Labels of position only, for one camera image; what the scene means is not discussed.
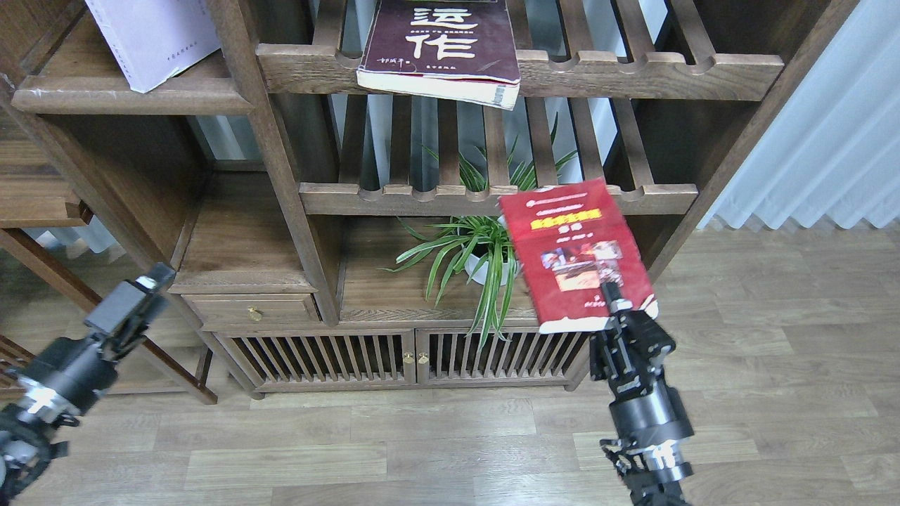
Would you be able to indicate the left slatted cabinet door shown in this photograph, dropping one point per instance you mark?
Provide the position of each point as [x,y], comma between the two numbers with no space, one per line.
[297,362]

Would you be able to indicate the small wooden drawer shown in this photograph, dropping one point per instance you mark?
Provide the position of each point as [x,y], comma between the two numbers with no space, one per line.
[236,311]

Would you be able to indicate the slatted cabinet door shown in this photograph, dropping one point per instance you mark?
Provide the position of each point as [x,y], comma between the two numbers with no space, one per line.
[523,357]
[297,362]

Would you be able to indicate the white plant pot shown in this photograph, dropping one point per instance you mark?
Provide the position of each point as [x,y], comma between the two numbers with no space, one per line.
[480,269]

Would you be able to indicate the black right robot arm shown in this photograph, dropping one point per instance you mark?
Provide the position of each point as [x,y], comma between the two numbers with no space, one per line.
[657,488]

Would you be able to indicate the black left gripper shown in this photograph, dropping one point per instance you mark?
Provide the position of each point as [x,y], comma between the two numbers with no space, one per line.
[66,379]

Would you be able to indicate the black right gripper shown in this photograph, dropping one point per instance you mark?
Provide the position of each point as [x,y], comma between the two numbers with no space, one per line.
[629,355]

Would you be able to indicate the red cover book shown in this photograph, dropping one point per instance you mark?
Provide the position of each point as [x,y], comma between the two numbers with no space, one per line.
[571,240]

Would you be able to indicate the white lavender book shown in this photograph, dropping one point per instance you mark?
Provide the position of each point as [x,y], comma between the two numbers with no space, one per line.
[155,40]

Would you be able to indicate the white pleated curtain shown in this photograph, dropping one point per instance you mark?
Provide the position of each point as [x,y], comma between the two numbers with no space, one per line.
[831,156]

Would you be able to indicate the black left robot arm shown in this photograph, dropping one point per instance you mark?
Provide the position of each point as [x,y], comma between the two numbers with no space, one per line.
[27,452]

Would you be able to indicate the maroon book white characters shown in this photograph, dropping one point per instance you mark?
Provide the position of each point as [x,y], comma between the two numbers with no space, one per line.
[454,50]

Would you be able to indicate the dark wooden bookshelf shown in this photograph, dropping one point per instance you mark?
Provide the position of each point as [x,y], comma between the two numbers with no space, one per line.
[246,173]

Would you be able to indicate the right slatted cabinet door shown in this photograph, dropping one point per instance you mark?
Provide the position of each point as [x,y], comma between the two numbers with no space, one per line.
[523,357]

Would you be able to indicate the green spider plant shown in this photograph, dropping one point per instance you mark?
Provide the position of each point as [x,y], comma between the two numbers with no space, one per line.
[477,246]

